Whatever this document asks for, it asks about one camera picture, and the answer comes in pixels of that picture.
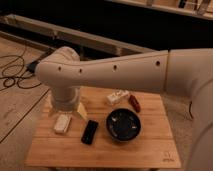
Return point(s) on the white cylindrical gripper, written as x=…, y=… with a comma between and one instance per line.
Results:
x=67, y=99

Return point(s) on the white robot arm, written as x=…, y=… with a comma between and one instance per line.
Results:
x=182, y=72

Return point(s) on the white rectangular box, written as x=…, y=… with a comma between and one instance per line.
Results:
x=62, y=124

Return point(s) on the black rectangular remote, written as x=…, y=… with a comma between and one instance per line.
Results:
x=89, y=132

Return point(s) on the dark blue bowl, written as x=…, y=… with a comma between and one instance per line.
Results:
x=123, y=125

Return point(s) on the wooden table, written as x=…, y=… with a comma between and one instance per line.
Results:
x=154, y=147

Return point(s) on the red small object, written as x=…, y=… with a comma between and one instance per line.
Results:
x=135, y=104

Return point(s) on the blue power adapter box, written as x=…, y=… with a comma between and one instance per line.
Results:
x=32, y=66

